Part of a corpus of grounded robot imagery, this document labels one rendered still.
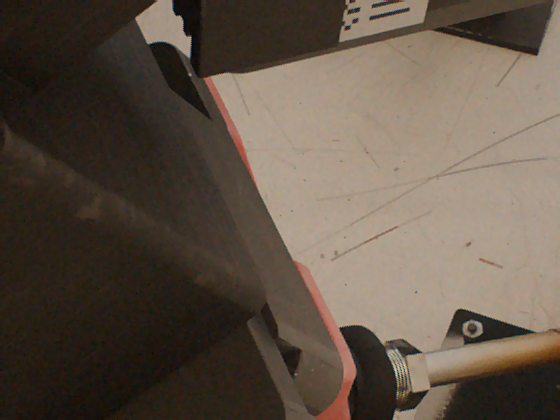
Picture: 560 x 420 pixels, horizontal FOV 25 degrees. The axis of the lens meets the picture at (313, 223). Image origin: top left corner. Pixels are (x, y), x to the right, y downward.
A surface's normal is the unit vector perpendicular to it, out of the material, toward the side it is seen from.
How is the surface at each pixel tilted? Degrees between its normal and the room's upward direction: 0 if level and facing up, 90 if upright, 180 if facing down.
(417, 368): 38
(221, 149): 63
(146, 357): 90
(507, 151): 0
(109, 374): 90
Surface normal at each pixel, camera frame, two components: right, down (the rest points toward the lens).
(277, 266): 0.80, -0.56
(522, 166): -0.04, -0.55
